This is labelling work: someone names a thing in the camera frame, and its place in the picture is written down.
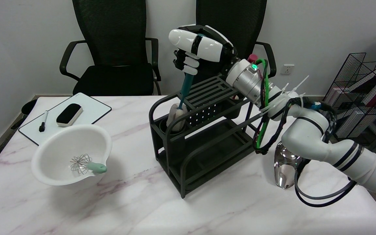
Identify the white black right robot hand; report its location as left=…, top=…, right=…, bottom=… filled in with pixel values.
left=168, top=24, right=241, bottom=77

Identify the blue sponge bottle brush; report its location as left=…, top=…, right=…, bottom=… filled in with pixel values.
left=166, top=34, right=206, bottom=132

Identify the black kitchen storage rack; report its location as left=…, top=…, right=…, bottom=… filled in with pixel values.
left=149, top=70, right=271, bottom=199

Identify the black mesh office chair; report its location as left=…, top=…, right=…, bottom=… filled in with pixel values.
left=59, top=0, right=162, bottom=96
left=183, top=0, right=277, bottom=94

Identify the small white whiteboard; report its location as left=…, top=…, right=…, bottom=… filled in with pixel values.
left=18, top=92, right=112, bottom=146

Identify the silver metal scoop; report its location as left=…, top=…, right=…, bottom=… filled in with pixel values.
left=274, top=142, right=303, bottom=189

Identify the black whiteboard eraser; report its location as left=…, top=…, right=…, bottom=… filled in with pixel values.
left=56, top=103, right=84, bottom=127

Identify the white mixing bowl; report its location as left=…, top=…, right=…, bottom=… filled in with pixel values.
left=31, top=124, right=113, bottom=186

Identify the black marker pen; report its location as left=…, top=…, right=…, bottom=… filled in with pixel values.
left=39, top=110, right=49, bottom=133

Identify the black round floor base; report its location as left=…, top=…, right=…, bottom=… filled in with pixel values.
left=21, top=99, right=38, bottom=116

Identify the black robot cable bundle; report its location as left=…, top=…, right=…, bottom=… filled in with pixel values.
left=253, top=59, right=358, bottom=208

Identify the green handled wire whisk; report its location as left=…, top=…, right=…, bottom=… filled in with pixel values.
left=70, top=154, right=108, bottom=175

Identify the black wire book rack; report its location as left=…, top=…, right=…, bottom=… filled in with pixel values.
left=317, top=53, right=376, bottom=146

